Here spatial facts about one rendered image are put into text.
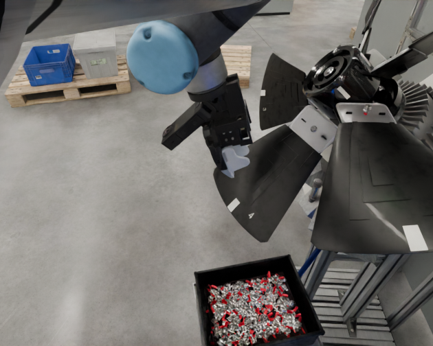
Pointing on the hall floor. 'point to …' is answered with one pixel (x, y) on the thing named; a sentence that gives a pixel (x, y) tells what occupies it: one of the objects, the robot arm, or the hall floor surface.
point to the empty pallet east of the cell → (238, 62)
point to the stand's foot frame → (335, 327)
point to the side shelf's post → (419, 296)
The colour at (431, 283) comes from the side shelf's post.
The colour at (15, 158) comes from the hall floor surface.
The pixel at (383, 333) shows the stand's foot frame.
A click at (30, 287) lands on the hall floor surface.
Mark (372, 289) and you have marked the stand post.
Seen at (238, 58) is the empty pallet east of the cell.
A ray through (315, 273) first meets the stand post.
